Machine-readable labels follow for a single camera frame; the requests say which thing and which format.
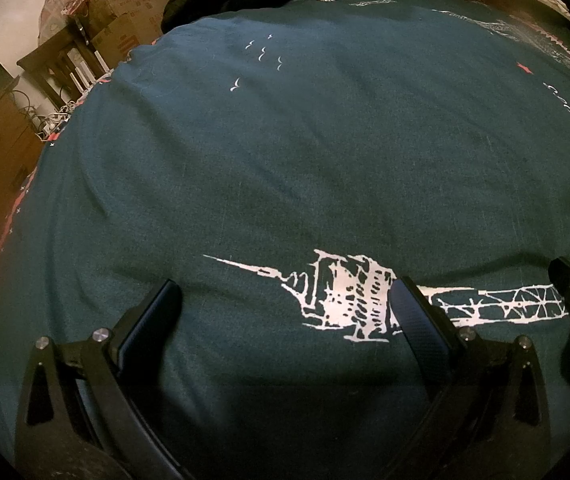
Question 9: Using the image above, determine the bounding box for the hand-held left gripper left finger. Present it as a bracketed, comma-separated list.
[15, 279, 187, 480]

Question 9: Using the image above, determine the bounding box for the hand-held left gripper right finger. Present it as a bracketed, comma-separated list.
[389, 276, 552, 480]

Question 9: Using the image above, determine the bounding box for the teal printed blanket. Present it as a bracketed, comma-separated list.
[0, 0, 570, 480]

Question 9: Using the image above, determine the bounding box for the wooden dresser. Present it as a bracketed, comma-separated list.
[0, 77, 50, 308]

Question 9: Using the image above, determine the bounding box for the dark wooden chair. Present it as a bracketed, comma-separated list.
[16, 22, 116, 107]

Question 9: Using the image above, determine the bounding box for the plain brown cardboard box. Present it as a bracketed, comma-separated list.
[90, 0, 172, 64]

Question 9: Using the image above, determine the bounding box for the tangle of white cables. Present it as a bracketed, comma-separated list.
[29, 94, 84, 142]

